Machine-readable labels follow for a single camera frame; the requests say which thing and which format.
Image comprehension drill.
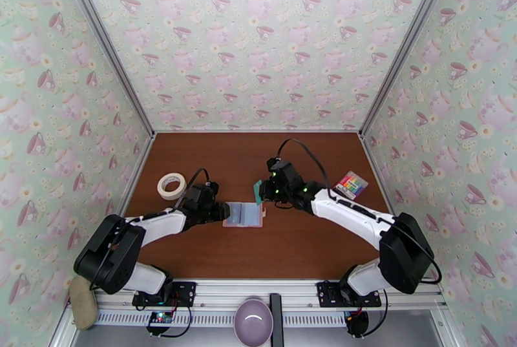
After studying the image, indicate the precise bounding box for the pink card holder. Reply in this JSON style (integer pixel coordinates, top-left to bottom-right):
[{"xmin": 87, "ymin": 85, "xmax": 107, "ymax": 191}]
[{"xmin": 222, "ymin": 201, "xmax": 268, "ymax": 229}]

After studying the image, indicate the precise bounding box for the masking tape roll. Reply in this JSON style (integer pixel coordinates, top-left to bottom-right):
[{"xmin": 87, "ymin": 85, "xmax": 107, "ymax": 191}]
[{"xmin": 156, "ymin": 172, "xmax": 187, "ymax": 200}]

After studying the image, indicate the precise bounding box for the colourful sticky notes pack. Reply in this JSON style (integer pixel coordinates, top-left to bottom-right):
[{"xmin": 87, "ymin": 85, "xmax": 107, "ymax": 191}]
[{"xmin": 333, "ymin": 170, "xmax": 369, "ymax": 200}]

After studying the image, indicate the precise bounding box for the small circuit board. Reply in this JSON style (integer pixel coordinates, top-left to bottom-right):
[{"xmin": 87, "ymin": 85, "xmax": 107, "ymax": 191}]
[{"xmin": 147, "ymin": 310, "xmax": 175, "ymax": 328}]

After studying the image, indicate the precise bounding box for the purple bowl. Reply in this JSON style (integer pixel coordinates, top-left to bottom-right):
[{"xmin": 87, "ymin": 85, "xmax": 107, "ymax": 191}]
[{"xmin": 233, "ymin": 297, "xmax": 274, "ymax": 347}]

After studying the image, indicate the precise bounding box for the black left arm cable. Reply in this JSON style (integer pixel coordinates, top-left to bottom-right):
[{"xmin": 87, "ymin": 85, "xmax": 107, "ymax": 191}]
[{"xmin": 89, "ymin": 168, "xmax": 211, "ymax": 292}]

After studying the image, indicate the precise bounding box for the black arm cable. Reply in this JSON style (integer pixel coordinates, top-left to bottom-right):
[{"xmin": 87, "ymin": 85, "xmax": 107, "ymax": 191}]
[
  {"xmin": 276, "ymin": 138, "xmax": 443, "ymax": 284},
  {"xmin": 89, "ymin": 168, "xmax": 211, "ymax": 292}
]

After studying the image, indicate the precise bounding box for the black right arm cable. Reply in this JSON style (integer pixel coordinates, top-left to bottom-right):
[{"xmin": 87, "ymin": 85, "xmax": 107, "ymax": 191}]
[{"xmin": 276, "ymin": 138, "xmax": 443, "ymax": 284}]

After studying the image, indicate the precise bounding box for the aluminium back rail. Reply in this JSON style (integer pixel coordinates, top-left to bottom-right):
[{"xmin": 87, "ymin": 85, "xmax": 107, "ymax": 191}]
[{"xmin": 153, "ymin": 128, "xmax": 363, "ymax": 134}]

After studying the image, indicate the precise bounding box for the aluminium side rail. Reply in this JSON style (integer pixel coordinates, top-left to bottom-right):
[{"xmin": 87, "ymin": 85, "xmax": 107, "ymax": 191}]
[
  {"xmin": 360, "ymin": 133, "xmax": 459, "ymax": 347},
  {"xmin": 52, "ymin": 133, "xmax": 156, "ymax": 347}
]

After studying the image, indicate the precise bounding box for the aluminium front rail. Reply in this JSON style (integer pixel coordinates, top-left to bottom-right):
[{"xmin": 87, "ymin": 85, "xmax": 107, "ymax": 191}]
[{"xmin": 90, "ymin": 279, "xmax": 448, "ymax": 312}]

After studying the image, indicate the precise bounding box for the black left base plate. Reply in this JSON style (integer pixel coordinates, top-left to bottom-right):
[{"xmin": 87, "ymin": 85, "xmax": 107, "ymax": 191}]
[{"xmin": 132, "ymin": 280, "xmax": 197, "ymax": 310}]

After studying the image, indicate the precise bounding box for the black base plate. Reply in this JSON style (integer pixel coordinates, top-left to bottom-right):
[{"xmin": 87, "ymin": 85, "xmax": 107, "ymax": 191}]
[
  {"xmin": 132, "ymin": 280, "xmax": 197, "ymax": 310},
  {"xmin": 316, "ymin": 280, "xmax": 382, "ymax": 309}
]

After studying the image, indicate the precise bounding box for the black base cable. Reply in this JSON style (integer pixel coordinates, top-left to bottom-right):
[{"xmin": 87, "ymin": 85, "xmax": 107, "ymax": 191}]
[
  {"xmin": 146, "ymin": 304, "xmax": 193, "ymax": 339},
  {"xmin": 361, "ymin": 287, "xmax": 391, "ymax": 337}
]

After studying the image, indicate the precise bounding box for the perforated cable duct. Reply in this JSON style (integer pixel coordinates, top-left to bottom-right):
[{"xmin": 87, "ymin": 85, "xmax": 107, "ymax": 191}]
[{"xmin": 96, "ymin": 311, "xmax": 349, "ymax": 328}]

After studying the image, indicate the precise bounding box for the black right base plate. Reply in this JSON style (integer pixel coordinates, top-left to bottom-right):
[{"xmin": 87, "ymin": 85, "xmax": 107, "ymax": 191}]
[{"xmin": 316, "ymin": 280, "xmax": 382, "ymax": 309}]

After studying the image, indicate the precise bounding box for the black upright post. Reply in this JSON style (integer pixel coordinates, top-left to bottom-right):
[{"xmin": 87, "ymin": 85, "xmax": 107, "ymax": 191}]
[{"xmin": 269, "ymin": 293, "xmax": 284, "ymax": 347}]

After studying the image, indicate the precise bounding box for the aluminium corner post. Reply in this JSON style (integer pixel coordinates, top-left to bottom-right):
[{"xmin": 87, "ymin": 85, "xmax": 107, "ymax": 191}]
[
  {"xmin": 358, "ymin": 0, "xmax": 462, "ymax": 139},
  {"xmin": 54, "ymin": 0, "xmax": 156, "ymax": 137}
]

